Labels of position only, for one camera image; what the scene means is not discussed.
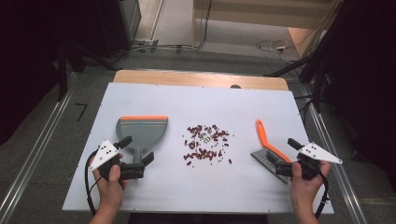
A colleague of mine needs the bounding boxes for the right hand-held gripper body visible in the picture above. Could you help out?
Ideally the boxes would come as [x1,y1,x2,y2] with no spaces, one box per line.
[275,142,344,182]

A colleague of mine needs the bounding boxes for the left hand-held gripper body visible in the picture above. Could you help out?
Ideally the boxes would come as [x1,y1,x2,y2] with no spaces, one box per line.
[88,139,147,182]

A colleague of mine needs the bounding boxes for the orange brush with grey bristles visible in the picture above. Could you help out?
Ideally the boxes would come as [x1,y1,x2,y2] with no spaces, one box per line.
[250,119,294,185]

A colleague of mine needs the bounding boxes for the grey dustpan with orange edge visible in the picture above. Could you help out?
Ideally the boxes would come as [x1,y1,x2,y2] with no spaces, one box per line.
[115,115,169,165]

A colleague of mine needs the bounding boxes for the red beans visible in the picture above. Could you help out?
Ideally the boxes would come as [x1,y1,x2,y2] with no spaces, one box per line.
[182,124,234,167]

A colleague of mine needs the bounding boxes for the person's left hand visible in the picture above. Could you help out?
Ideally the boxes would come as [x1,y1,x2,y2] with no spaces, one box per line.
[88,153,129,213]

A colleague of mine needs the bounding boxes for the person's right hand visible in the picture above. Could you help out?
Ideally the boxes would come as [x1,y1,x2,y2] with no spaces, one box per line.
[289,160,332,217]

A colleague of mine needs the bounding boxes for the white board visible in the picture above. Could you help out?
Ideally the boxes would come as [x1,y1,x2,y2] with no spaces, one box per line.
[62,82,335,216]

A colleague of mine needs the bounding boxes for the black tripod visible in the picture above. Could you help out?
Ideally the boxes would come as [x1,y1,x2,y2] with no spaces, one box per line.
[263,31,331,114]

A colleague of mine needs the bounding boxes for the person's dark clothing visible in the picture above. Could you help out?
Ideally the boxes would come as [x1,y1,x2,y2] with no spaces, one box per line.
[127,213,269,224]

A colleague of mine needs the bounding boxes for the black stand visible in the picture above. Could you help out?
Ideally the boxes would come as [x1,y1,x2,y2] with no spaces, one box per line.
[55,43,120,102]

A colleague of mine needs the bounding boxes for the wooden table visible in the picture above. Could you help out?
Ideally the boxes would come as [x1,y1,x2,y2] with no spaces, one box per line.
[112,69,290,92]

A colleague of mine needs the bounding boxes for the black cabinet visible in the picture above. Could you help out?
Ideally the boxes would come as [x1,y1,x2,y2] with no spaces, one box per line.
[92,0,143,59]

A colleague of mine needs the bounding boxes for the light wooden furniture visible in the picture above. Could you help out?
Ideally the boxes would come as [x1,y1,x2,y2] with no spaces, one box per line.
[191,0,344,49]

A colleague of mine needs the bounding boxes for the aluminium floor rail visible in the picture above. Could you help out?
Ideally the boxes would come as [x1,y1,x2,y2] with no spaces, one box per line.
[303,85,370,224]
[0,72,78,224]

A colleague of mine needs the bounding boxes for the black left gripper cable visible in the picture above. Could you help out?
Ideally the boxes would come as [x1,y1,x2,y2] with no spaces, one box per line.
[84,148,104,217]

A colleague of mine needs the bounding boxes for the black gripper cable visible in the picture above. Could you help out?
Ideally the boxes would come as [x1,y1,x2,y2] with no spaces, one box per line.
[313,171,331,220]
[84,148,104,217]

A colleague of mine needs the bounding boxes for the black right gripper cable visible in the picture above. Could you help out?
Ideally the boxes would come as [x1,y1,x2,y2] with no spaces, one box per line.
[313,171,331,220]

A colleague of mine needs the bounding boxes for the white cable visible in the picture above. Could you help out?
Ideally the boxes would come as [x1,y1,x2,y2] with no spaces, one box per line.
[255,38,297,64]

